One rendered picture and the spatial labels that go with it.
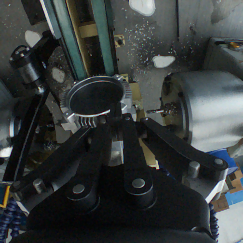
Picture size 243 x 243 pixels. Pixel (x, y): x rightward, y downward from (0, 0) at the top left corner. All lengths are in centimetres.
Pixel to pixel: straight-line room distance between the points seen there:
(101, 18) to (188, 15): 31
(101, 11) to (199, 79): 29
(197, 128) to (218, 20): 43
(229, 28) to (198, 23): 14
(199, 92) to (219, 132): 11
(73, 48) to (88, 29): 9
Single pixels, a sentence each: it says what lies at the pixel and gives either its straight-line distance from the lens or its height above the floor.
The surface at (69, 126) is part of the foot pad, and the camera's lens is 39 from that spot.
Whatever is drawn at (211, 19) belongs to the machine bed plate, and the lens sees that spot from 63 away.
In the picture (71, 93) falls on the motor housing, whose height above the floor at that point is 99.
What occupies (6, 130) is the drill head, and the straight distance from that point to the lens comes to 43.
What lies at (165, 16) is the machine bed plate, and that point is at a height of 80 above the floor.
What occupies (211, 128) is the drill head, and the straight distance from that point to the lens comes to 37.
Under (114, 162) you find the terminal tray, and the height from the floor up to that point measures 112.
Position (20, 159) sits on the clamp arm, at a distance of 29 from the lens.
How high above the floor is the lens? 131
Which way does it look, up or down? 40 degrees down
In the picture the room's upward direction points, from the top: 174 degrees clockwise
